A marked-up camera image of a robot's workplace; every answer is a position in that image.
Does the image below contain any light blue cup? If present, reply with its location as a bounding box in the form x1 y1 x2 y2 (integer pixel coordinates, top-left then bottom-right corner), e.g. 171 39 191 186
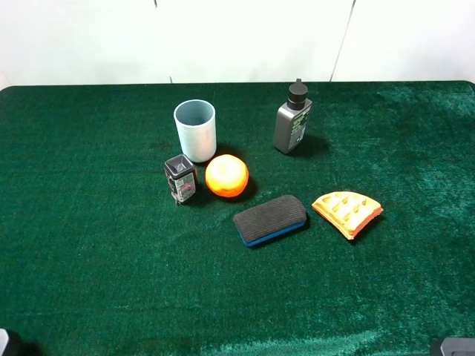
174 99 217 163

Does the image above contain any green carpet mat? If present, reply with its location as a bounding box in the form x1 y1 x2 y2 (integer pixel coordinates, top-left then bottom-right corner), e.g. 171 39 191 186
1 82 474 355

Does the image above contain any small black box bottle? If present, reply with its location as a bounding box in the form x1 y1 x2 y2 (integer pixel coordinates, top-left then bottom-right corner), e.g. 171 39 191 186
164 154 197 204

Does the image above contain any orange waffle toy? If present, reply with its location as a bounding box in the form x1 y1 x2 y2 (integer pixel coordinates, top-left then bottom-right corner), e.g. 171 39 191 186
312 191 383 240

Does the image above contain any grey bottle black cap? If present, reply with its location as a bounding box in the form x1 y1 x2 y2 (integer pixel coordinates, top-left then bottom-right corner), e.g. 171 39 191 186
273 79 312 154

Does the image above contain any orange fruit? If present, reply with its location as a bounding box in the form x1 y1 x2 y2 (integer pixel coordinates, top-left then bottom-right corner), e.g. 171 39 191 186
205 154 249 198

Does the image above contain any black blue board eraser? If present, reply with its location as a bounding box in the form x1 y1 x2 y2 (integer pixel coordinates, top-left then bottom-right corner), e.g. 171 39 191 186
233 194 307 248

